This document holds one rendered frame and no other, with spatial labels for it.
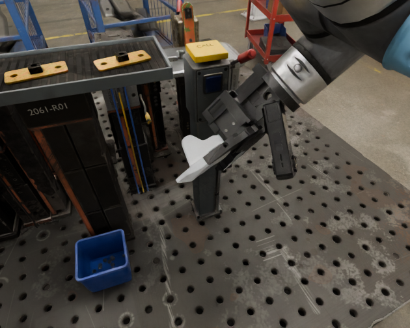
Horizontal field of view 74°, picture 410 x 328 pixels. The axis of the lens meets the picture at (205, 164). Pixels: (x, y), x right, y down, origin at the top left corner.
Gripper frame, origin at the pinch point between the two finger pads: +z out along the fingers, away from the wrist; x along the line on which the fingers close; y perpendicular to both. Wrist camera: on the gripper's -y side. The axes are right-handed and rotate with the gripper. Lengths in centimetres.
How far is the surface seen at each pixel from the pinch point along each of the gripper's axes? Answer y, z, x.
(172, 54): 40, -1, -32
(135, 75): 16.0, -6.3, 9.9
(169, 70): 14.3, -9.8, 6.6
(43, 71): 24.8, 2.8, 15.1
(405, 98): -21, -83, -272
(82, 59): 25.6, -0.3, 9.7
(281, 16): 102, -49, -217
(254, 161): 1.0, 4.1, -48.8
